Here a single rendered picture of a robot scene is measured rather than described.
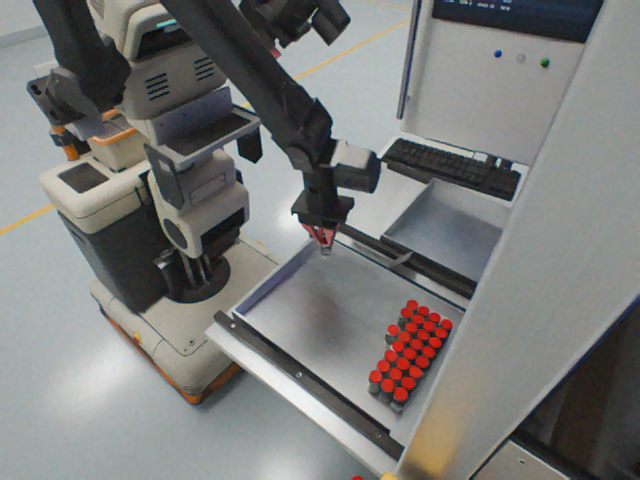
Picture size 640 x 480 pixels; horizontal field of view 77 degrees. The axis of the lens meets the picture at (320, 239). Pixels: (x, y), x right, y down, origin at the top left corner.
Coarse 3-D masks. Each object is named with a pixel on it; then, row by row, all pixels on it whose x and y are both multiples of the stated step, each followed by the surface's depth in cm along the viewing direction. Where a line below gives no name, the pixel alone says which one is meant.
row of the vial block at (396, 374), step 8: (432, 320) 70; (424, 328) 69; (432, 328) 69; (416, 336) 69; (424, 336) 68; (416, 344) 67; (424, 344) 69; (408, 352) 66; (416, 352) 67; (400, 360) 65; (408, 360) 65; (392, 368) 64; (400, 368) 64; (408, 368) 65; (392, 376) 63; (400, 376) 63; (384, 384) 62; (392, 384) 62; (384, 392) 62; (392, 392) 62; (384, 400) 64
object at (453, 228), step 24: (432, 192) 103; (456, 192) 100; (408, 216) 96; (432, 216) 96; (456, 216) 96; (480, 216) 96; (504, 216) 95; (384, 240) 88; (408, 240) 91; (432, 240) 91; (456, 240) 91; (480, 240) 91; (432, 264) 83; (456, 264) 85; (480, 264) 85
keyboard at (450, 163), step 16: (400, 144) 129; (416, 144) 129; (384, 160) 125; (400, 160) 123; (416, 160) 122; (432, 160) 123; (448, 160) 123; (464, 160) 122; (480, 160) 122; (432, 176) 120; (448, 176) 118; (464, 176) 116; (480, 176) 117; (496, 176) 117; (512, 176) 117; (496, 192) 113; (512, 192) 113
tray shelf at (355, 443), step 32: (384, 192) 103; (416, 192) 103; (352, 224) 95; (384, 224) 95; (288, 256) 87; (384, 256) 87; (224, 352) 73; (288, 384) 67; (320, 416) 63; (416, 416) 63; (352, 448) 60
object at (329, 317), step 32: (320, 256) 87; (352, 256) 84; (256, 288) 77; (288, 288) 81; (320, 288) 81; (352, 288) 81; (384, 288) 81; (416, 288) 77; (256, 320) 76; (288, 320) 76; (320, 320) 76; (352, 320) 76; (384, 320) 76; (288, 352) 67; (320, 352) 71; (352, 352) 71; (384, 352) 71; (320, 384) 66; (352, 384) 67; (384, 416) 63
